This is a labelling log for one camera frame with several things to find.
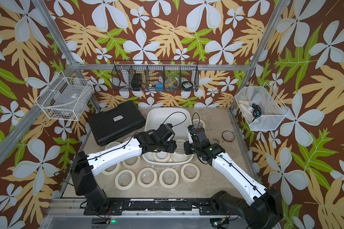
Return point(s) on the white wire basket left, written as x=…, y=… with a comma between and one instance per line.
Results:
x=66, y=98

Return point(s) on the black plastic tool case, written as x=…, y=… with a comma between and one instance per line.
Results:
x=111, y=125

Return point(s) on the black box in basket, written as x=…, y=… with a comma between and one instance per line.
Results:
x=136, y=82

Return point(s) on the white plastic storage tray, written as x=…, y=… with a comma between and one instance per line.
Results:
x=180, y=119

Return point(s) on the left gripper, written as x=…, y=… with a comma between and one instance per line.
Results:
x=172, y=146

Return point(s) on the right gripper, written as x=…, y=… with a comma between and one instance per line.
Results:
x=186, y=145

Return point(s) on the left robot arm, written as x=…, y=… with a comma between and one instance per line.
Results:
x=86, y=167

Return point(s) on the blue box in basket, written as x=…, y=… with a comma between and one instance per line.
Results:
x=159, y=87

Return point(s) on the black square item in basket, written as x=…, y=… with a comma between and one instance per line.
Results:
x=187, y=86

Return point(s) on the white mesh basket right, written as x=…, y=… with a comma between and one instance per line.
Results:
x=261, y=107

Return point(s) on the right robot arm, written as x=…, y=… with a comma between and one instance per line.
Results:
x=260, y=206

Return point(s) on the clear round container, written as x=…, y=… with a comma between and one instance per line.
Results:
x=171, y=83

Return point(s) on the black wire basket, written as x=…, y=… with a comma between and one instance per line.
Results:
x=153, y=72

